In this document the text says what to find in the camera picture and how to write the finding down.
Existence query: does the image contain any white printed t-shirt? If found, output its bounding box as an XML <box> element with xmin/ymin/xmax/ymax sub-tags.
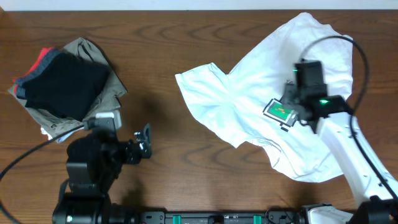
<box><xmin>175</xmin><ymin>12</ymin><xmax>353</xmax><ymax>182</ymax></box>

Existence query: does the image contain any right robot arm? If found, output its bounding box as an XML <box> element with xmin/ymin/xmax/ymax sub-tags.
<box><xmin>282</xmin><ymin>84</ymin><xmax>397</xmax><ymax>223</ymax></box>

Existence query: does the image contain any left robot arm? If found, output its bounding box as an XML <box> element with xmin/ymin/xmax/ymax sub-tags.
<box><xmin>52</xmin><ymin>124</ymin><xmax>152</xmax><ymax>224</ymax></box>

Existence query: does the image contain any khaki folded garment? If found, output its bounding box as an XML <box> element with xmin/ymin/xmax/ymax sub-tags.
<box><xmin>8</xmin><ymin>38</ymin><xmax>127</xmax><ymax>139</ymax></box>

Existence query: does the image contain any white folded garment bottom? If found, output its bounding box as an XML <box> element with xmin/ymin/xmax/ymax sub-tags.
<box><xmin>40</xmin><ymin>127</ymin><xmax>83</xmax><ymax>143</ymax></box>

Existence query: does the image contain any grey blue folded garment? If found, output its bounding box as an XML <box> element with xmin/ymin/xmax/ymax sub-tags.
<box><xmin>13</xmin><ymin>47</ymin><xmax>62</xmax><ymax>100</ymax></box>

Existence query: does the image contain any red folded garment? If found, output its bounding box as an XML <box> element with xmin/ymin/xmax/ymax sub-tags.
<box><xmin>13</xmin><ymin>47</ymin><xmax>56</xmax><ymax>95</ymax></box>

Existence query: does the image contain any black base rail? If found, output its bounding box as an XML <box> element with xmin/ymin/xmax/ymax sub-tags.
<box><xmin>138</xmin><ymin>210</ymin><xmax>307</xmax><ymax>224</ymax></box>

